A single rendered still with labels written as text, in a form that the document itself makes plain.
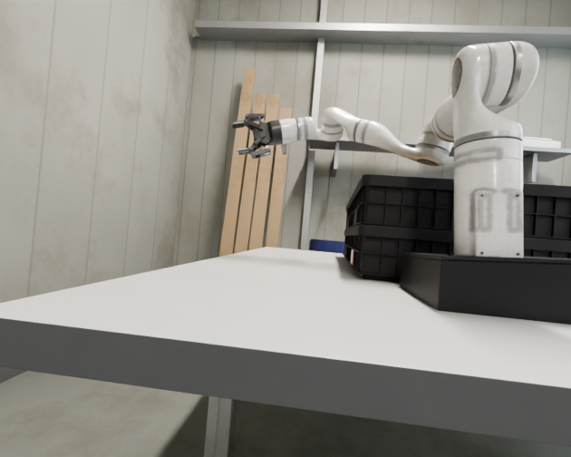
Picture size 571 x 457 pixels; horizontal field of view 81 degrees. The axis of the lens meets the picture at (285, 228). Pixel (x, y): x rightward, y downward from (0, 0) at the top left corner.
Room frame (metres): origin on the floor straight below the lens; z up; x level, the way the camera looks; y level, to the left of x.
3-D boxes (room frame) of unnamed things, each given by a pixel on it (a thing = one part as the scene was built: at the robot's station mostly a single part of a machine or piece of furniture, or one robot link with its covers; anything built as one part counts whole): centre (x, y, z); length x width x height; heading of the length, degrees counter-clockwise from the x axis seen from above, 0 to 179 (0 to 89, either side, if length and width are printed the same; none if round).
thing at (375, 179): (0.90, -0.33, 0.92); 0.40 x 0.30 x 0.02; 172
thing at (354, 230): (0.90, -0.33, 0.76); 0.40 x 0.30 x 0.12; 172
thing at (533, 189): (0.86, -0.63, 0.92); 0.40 x 0.30 x 0.02; 172
